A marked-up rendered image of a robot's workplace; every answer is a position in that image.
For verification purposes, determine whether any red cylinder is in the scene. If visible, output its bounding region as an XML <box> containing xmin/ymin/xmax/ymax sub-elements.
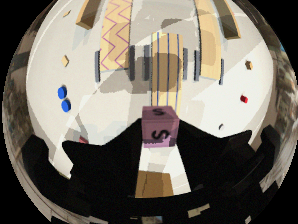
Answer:
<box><xmin>241</xmin><ymin>96</ymin><xmax>247</xmax><ymax>104</ymax></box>

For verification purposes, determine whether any blue round disc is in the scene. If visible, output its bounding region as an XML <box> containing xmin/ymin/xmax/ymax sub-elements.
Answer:
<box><xmin>61</xmin><ymin>99</ymin><xmax>71</xmax><ymax>112</ymax></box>
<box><xmin>57</xmin><ymin>85</ymin><xmax>67</xmax><ymax>100</ymax></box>

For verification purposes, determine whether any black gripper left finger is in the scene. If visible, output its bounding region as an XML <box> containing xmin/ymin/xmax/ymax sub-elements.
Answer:
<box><xmin>61</xmin><ymin>117</ymin><xmax>144</xmax><ymax>197</ymax></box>

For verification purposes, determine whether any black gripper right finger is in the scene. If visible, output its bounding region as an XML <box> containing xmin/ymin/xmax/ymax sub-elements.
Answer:
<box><xmin>176</xmin><ymin>119</ymin><xmax>253</xmax><ymax>192</ymax></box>

